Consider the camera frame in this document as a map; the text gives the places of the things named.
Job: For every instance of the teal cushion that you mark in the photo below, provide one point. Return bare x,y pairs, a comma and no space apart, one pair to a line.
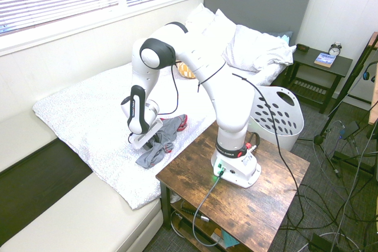
285,37

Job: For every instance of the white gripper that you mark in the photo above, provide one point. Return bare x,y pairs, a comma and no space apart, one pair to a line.
144,137

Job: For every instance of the yellow patterned bolster pillow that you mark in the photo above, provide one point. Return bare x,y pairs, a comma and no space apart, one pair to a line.
186,70

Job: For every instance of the blue paperback book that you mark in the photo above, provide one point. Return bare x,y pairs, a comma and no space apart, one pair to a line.
325,59

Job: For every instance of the teal paper item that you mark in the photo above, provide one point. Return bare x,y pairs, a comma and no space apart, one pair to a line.
230,240

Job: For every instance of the light wooden desk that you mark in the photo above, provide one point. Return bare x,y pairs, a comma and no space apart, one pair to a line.
375,101

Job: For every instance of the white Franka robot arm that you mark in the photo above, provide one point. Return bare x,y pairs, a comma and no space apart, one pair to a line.
230,101

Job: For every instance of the blue headphones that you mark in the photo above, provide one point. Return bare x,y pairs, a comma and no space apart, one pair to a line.
367,75

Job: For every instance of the white circle-print duvet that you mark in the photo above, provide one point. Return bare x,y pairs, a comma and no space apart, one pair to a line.
88,122

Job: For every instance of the black floor box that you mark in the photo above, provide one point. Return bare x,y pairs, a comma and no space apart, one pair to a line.
320,243

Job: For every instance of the black nightstand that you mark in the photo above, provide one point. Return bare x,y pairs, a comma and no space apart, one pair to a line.
339,66

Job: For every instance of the white square pillow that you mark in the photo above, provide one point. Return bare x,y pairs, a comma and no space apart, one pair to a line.
220,24

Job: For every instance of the small dark digital clock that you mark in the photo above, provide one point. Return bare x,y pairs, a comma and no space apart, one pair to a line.
303,47

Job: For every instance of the white perforated laundry basket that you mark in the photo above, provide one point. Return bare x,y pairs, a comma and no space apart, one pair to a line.
283,134

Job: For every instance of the black tripod stand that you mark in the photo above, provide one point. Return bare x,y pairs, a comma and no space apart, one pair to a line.
351,81

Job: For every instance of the grey shirt with red trim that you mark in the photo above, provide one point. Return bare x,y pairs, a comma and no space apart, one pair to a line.
153,157

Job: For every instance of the black power adapter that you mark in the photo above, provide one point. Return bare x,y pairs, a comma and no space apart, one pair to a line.
350,129

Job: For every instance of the rustic wooden table black frame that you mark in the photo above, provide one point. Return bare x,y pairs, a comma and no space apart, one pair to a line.
251,204

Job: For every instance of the black twin-bell alarm clock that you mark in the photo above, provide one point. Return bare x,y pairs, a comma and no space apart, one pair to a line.
335,49

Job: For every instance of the large rumpled white pillow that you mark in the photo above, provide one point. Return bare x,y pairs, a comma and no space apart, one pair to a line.
257,48

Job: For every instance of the cream mattress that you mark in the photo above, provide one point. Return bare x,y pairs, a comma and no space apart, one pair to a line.
74,219

